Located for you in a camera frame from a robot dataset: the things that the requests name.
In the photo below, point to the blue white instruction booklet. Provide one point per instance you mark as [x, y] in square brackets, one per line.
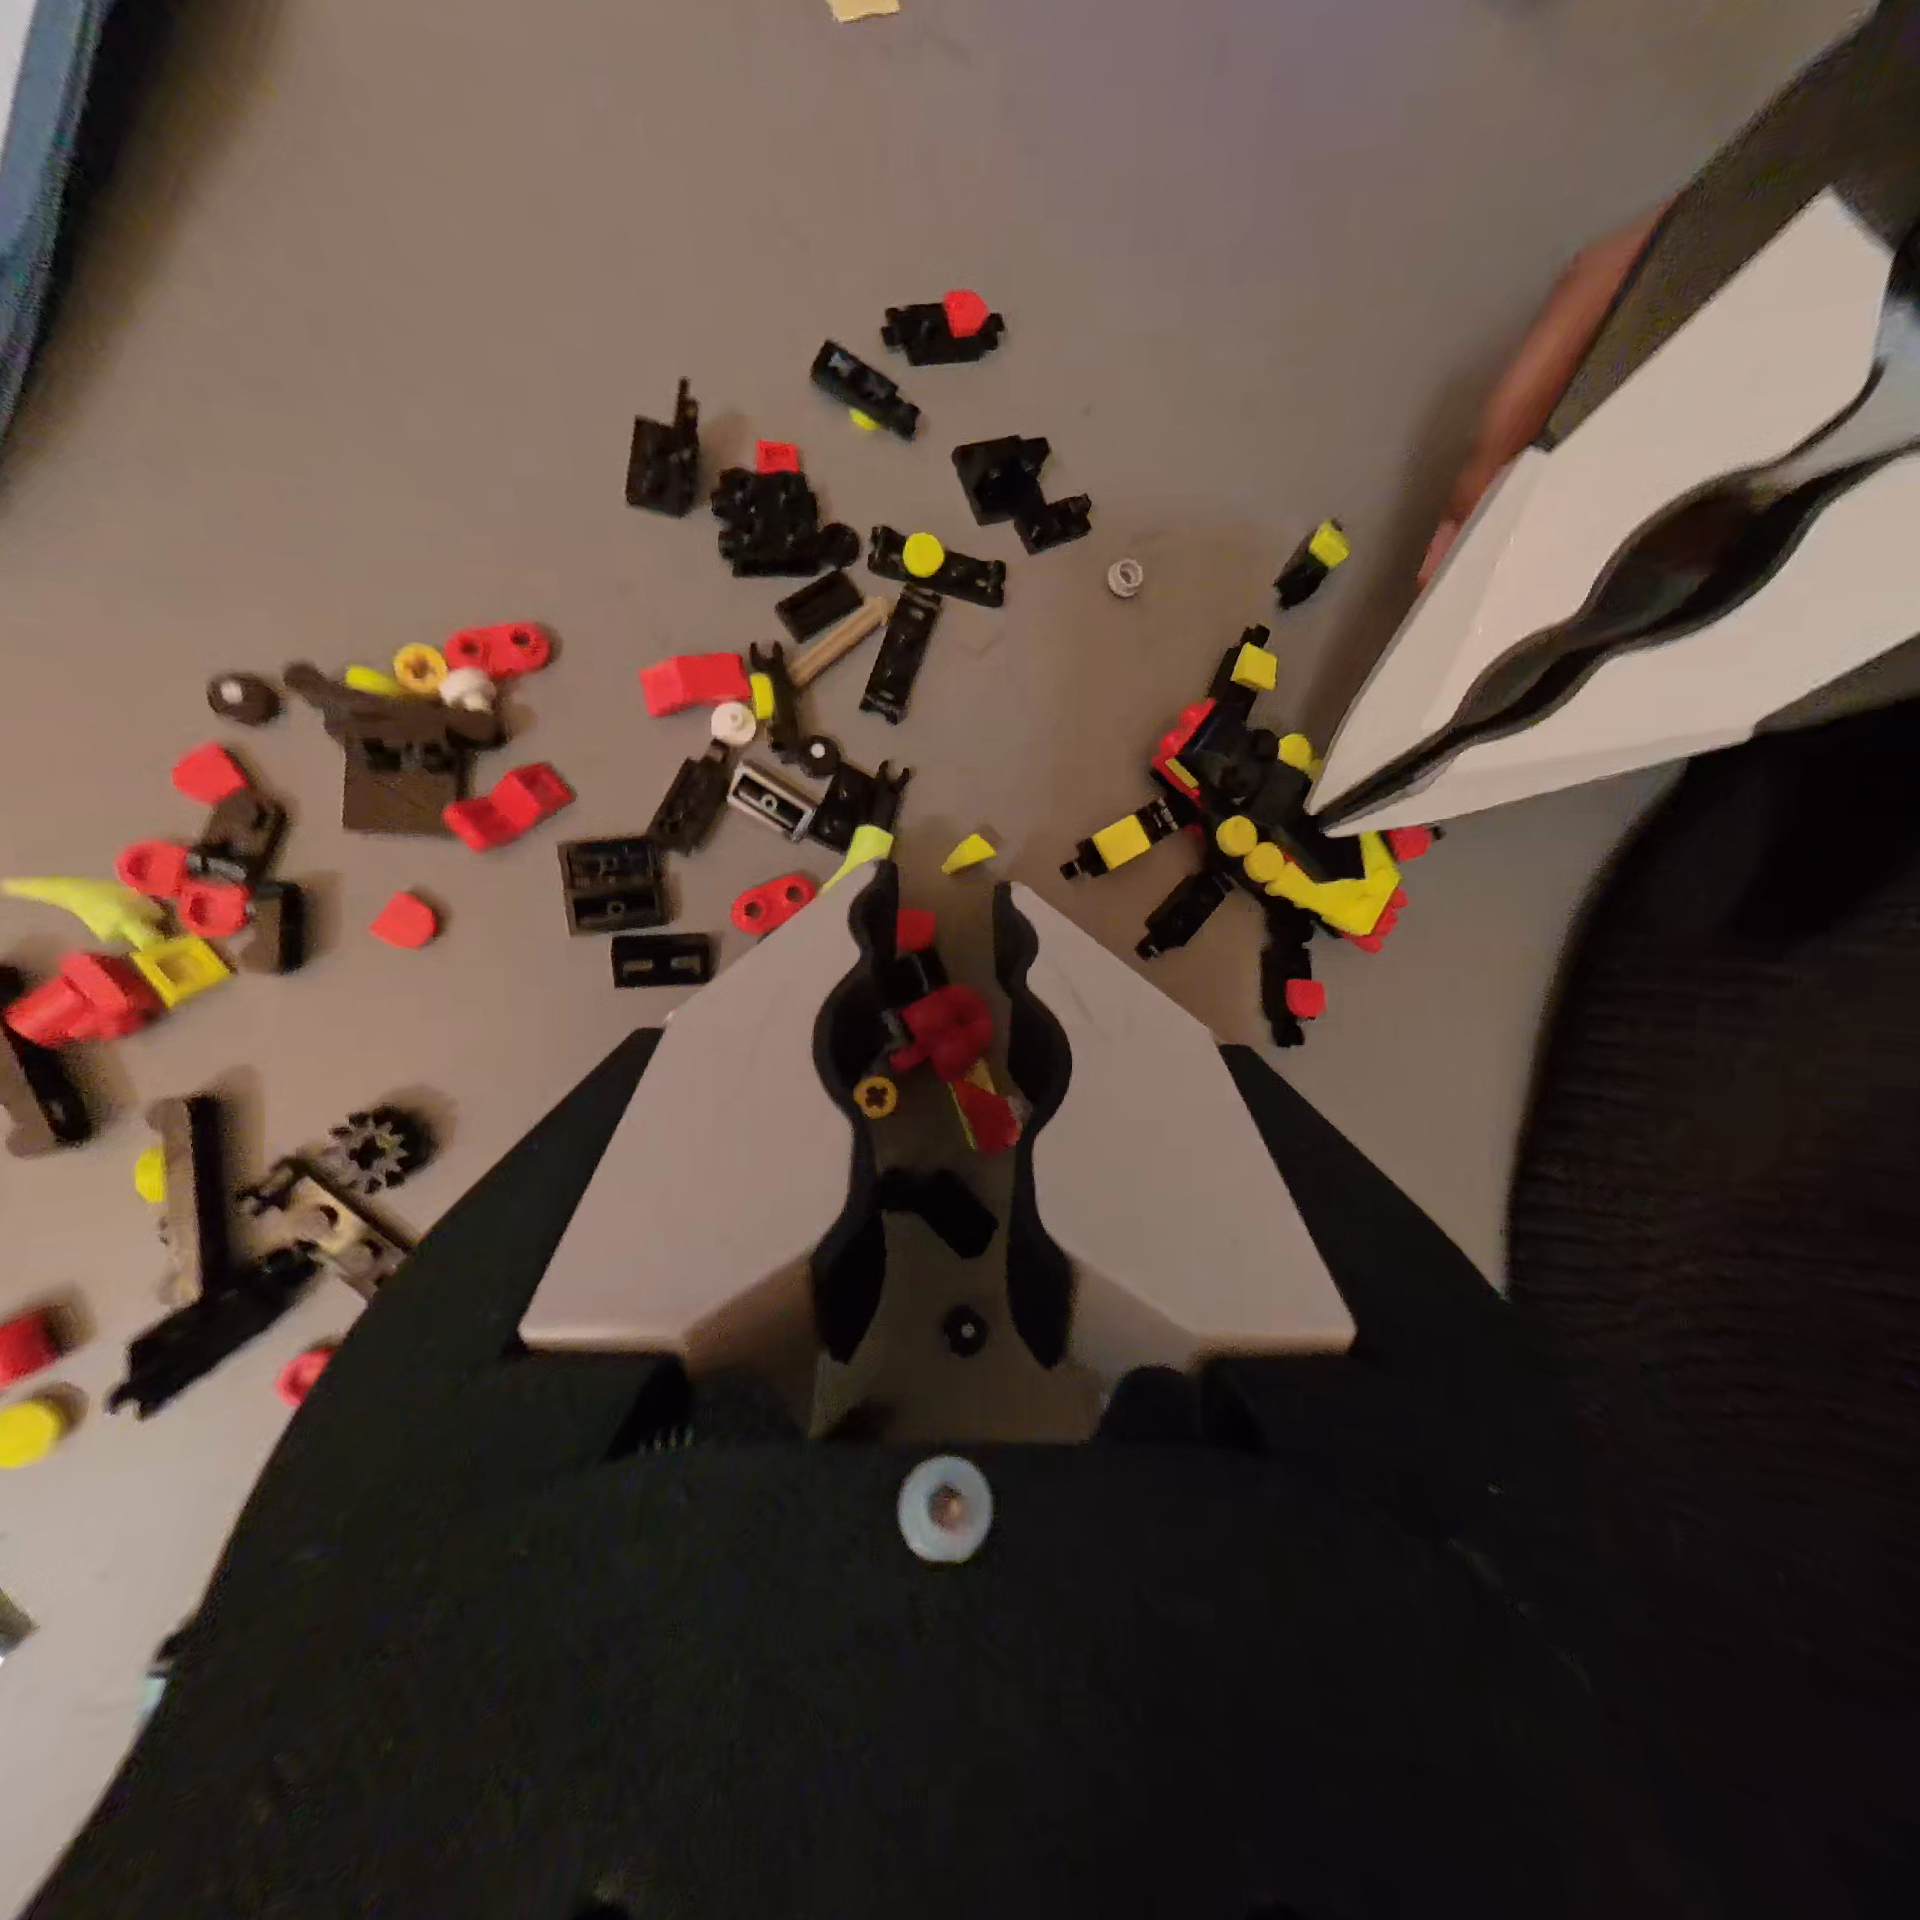
[38, 150]

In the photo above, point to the black yellow lego leg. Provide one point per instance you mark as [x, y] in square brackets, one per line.
[1320, 547]

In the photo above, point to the person's right hand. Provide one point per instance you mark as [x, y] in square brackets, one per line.
[1529, 375]

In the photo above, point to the pile of lego pieces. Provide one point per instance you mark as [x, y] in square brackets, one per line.
[693, 682]

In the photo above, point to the black yellow lego spider model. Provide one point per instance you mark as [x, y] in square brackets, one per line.
[1335, 901]

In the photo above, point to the grey round lego stud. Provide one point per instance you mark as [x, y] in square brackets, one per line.
[1127, 579]

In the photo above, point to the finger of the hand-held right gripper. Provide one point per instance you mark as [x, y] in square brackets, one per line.
[1800, 630]
[1651, 405]

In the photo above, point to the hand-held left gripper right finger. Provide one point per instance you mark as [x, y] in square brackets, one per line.
[1184, 1202]

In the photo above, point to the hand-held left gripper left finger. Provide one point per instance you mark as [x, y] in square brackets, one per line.
[704, 1202]

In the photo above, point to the small yellow lego slope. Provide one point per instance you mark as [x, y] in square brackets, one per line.
[968, 856]

